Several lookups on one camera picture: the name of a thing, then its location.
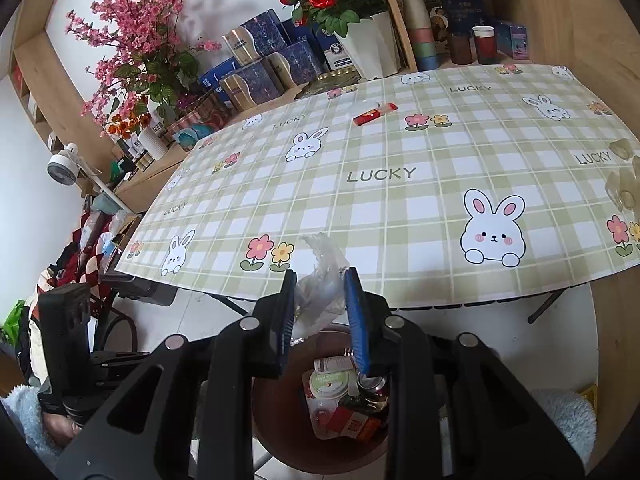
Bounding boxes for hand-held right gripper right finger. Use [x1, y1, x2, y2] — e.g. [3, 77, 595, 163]
[343, 267, 587, 480]

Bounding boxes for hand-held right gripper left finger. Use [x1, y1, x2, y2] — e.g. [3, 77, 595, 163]
[52, 269, 301, 480]

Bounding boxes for clear plastic wrap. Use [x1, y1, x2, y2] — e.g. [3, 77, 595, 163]
[295, 232, 351, 337]

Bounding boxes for green white paper tub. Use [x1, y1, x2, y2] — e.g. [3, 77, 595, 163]
[307, 370, 354, 402]

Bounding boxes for maroon plastic waste bin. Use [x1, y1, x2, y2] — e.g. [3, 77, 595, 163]
[250, 324, 401, 475]

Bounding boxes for red white cigarette box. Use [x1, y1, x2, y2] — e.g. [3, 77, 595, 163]
[325, 407, 384, 442]

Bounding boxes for small red pack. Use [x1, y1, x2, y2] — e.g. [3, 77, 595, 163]
[353, 103, 399, 126]

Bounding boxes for person's left forearm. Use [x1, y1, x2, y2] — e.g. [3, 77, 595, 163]
[0, 384, 57, 467]

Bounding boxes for person's left hand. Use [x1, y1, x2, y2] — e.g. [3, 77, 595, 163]
[42, 412, 84, 445]

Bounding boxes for green plastic bag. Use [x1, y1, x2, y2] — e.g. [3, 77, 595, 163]
[0, 300, 27, 342]

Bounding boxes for red white checked blanket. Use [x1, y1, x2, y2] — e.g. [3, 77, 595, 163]
[47, 210, 132, 322]

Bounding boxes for black stool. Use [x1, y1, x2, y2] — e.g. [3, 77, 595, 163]
[97, 270, 177, 309]

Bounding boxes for checked rabbit print tablecloth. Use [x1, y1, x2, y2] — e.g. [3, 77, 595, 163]
[114, 64, 640, 311]

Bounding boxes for white desk fan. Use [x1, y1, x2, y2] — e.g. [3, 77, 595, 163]
[46, 142, 139, 217]

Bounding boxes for black table leg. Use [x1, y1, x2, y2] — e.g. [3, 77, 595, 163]
[527, 290, 572, 325]

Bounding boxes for white cylindrical vase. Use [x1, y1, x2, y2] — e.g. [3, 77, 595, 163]
[137, 127, 169, 161]

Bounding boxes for orange artificial flowers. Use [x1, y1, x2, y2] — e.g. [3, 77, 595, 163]
[106, 112, 151, 141]

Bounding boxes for ornate green gold tray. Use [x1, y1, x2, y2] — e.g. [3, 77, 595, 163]
[295, 71, 364, 100]

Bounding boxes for gold blue gift box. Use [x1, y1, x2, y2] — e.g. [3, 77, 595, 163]
[265, 39, 326, 88]
[222, 9, 291, 66]
[218, 57, 284, 111]

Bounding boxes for long blue tissue box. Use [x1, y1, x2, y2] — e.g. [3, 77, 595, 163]
[199, 57, 241, 94]

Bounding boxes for blue white round-logo box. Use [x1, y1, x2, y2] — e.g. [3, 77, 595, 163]
[315, 25, 356, 74]

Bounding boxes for white faceted flower pot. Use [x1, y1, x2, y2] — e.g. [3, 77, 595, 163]
[334, 11, 401, 80]

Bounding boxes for brown translucent cup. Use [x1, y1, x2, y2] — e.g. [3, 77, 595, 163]
[446, 30, 474, 66]

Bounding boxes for stack of pastel cups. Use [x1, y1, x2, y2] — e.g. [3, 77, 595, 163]
[401, 0, 441, 72]

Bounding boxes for dark blue red-label box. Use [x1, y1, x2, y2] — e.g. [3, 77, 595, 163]
[280, 19, 314, 49]

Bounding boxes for pink blossom flower arrangement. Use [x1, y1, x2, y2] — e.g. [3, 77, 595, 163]
[65, 0, 224, 132]

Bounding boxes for red white-rim paper cup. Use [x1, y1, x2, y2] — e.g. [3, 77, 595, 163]
[471, 25, 499, 65]

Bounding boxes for small blue carton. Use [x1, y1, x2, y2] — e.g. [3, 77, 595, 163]
[497, 20, 531, 60]

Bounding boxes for dark blue picture box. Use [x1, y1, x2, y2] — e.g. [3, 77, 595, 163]
[422, 0, 486, 44]

